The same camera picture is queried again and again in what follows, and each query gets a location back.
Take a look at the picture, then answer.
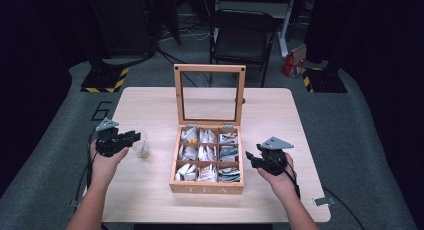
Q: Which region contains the person's left hand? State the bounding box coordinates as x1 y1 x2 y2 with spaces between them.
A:
89 140 130 188

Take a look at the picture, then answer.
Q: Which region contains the tea bag with yellow tag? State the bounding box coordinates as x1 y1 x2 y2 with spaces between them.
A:
139 141 152 159

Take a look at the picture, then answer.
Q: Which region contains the black folding chair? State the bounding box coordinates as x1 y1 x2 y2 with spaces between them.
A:
208 8 280 88

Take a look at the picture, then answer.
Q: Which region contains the dark equipment rack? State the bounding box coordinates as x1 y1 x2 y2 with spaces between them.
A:
84 0 183 59

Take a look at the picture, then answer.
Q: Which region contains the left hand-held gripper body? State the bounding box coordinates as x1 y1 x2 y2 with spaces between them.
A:
95 117 130 158

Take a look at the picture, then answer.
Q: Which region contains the person's right hand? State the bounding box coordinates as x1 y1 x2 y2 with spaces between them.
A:
257 152 297 199

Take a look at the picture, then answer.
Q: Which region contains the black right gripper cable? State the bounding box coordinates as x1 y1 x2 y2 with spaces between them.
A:
266 153 366 230

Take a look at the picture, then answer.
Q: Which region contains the group of tea bag packets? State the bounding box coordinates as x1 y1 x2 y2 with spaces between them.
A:
173 127 242 183

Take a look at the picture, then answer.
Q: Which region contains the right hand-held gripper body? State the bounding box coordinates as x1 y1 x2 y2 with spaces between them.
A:
256 136 295 177

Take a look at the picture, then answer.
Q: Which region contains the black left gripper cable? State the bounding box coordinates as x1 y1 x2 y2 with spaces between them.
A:
73 127 100 211

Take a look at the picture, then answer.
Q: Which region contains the grey metal table bracket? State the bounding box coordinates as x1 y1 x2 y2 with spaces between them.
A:
312 196 337 207

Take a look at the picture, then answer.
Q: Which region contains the clear plastic packet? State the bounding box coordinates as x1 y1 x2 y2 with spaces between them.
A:
132 122 153 160

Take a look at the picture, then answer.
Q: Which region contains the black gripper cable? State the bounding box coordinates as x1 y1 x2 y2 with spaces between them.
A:
73 127 100 211
266 153 366 230

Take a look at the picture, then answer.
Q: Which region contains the wooden tea box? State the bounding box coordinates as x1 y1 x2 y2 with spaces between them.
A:
169 63 247 195

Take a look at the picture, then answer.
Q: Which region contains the striped black stand base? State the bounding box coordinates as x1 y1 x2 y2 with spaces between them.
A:
80 64 130 94
301 66 348 94

